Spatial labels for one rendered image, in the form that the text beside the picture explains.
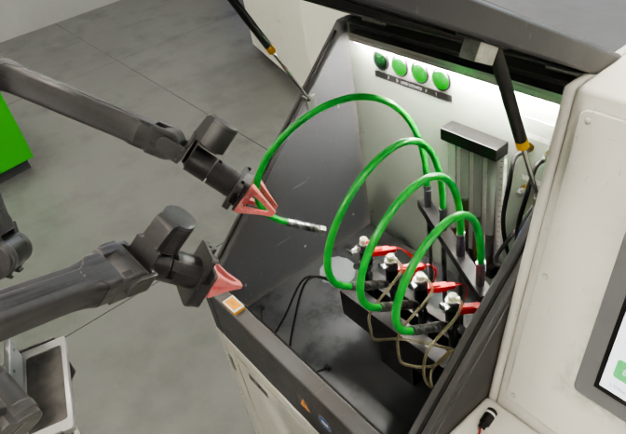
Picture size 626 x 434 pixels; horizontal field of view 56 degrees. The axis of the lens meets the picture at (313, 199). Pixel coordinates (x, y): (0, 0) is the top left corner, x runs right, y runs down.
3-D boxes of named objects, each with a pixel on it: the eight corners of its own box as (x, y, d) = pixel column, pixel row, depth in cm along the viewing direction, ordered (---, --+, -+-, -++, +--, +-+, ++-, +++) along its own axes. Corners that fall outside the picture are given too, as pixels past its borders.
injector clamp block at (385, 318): (347, 332, 143) (339, 289, 134) (375, 310, 148) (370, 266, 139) (456, 423, 120) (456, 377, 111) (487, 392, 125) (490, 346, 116)
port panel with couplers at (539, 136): (504, 245, 128) (511, 121, 109) (513, 237, 129) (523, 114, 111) (558, 273, 119) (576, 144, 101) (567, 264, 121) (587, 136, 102)
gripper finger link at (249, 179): (286, 192, 123) (248, 167, 122) (281, 206, 117) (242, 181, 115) (268, 215, 126) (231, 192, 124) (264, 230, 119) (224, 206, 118)
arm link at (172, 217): (86, 260, 89) (123, 299, 87) (121, 204, 85) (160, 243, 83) (138, 246, 100) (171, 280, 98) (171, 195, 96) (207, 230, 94)
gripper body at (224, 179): (254, 169, 123) (224, 149, 122) (245, 188, 114) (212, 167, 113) (238, 192, 126) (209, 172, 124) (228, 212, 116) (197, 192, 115)
